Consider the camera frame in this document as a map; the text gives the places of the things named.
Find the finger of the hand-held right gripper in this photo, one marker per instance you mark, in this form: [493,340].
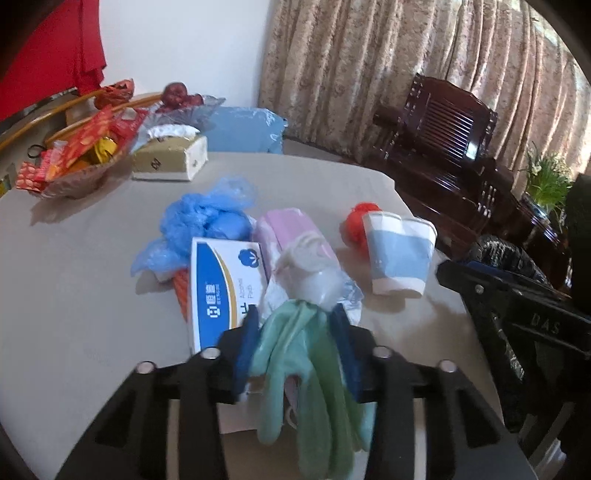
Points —
[475,281]

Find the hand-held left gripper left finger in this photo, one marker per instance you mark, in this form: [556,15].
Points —
[242,353]

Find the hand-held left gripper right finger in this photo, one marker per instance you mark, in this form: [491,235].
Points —
[345,353]

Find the green rubber glove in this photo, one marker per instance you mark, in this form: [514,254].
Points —
[314,369]

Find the black trash bag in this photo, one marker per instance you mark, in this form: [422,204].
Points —
[503,251]

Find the blue plastic bag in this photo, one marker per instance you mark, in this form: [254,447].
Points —
[198,221]

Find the blue and white cardboard box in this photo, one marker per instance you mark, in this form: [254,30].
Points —
[221,286]

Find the dark wooden armchair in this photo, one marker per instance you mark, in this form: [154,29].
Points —
[466,203]

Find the blue and white paper cup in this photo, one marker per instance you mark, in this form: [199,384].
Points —
[399,258]

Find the white plastic wrapper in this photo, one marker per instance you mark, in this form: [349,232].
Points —
[314,277]

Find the orange mesh net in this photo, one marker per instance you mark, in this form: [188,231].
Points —
[182,291]

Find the red mesh ball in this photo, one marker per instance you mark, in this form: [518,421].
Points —
[353,227]

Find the green potted plant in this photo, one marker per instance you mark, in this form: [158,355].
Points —
[549,175]

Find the lilac tissue pack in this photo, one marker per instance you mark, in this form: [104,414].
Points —
[281,226]

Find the dark wooden slatted chair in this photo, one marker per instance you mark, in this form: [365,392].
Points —
[443,120]

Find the gold and white tissue box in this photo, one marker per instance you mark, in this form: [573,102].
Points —
[171,161]

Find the woven snack basket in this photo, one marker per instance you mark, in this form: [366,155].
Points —
[69,187]

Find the glass fruit bowl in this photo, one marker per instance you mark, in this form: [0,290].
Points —
[203,110]

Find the beige patterned curtain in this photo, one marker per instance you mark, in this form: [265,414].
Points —
[369,50]

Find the small red apple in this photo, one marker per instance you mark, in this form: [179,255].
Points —
[194,99]

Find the large red apple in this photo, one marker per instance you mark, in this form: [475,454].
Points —
[173,94]

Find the orange red gift bag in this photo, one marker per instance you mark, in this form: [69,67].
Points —
[115,92]

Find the curved wooden rack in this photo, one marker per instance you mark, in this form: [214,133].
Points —
[27,127]

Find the red cloth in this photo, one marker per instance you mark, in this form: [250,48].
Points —
[41,46]

